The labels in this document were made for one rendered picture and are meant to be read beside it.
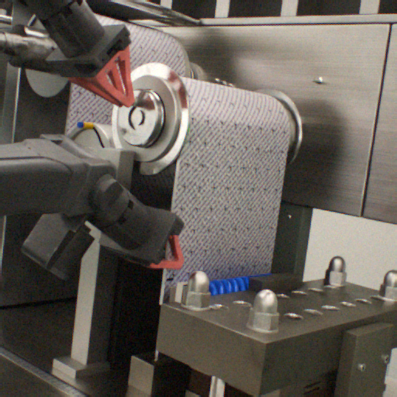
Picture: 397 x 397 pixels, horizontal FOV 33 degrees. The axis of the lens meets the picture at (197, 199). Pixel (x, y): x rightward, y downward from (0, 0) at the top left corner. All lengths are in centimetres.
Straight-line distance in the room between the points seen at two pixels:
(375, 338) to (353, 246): 285
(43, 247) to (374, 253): 306
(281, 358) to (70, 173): 31
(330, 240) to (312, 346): 301
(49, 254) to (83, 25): 27
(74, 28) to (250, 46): 49
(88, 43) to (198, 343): 37
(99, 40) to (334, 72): 44
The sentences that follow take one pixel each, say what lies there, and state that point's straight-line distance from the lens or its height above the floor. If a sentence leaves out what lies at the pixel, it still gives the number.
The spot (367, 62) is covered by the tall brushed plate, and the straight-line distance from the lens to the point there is 108.
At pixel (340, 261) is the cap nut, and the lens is 107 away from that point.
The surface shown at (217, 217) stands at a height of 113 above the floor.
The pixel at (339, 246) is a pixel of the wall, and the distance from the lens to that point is 378.
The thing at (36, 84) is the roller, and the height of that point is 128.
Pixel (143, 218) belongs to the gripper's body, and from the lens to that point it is 78.
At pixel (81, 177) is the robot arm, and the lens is 65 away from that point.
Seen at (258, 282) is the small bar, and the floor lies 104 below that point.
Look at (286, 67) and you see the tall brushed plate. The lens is 116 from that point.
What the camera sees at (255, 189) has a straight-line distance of 98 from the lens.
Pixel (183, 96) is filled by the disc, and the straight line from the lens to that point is 85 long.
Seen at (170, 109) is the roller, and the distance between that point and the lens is 85.
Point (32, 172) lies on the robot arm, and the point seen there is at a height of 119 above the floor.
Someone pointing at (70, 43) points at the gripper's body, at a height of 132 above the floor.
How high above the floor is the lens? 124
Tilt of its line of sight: 6 degrees down
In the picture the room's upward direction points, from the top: 7 degrees clockwise
